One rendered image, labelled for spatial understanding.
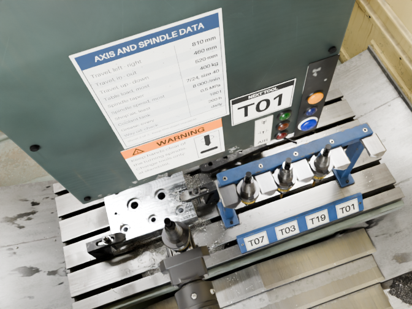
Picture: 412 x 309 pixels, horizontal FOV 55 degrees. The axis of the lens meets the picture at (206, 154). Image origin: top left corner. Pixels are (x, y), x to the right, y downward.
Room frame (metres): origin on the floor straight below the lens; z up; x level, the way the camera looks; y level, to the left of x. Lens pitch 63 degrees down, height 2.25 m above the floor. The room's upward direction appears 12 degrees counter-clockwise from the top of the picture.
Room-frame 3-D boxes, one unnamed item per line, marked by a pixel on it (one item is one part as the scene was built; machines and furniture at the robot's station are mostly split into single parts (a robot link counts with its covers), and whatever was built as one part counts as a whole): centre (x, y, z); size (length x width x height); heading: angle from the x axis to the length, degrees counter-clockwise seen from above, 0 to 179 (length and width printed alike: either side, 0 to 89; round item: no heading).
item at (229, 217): (0.44, -0.03, 1.05); 0.10 x 0.05 x 0.30; 8
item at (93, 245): (0.40, 0.38, 0.97); 0.13 x 0.03 x 0.15; 98
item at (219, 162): (0.64, -0.10, 0.93); 0.26 x 0.05 x 0.06; 103
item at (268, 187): (0.40, -0.15, 1.21); 0.07 x 0.05 x 0.01; 8
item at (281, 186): (0.41, -0.21, 1.21); 0.06 x 0.06 x 0.03
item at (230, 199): (0.38, -0.04, 1.21); 0.07 x 0.05 x 0.01; 8
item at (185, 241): (0.26, 0.11, 1.36); 0.06 x 0.06 x 0.03
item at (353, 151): (0.50, -0.47, 1.05); 0.10 x 0.05 x 0.30; 8
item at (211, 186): (0.50, 0.05, 0.97); 0.13 x 0.03 x 0.15; 98
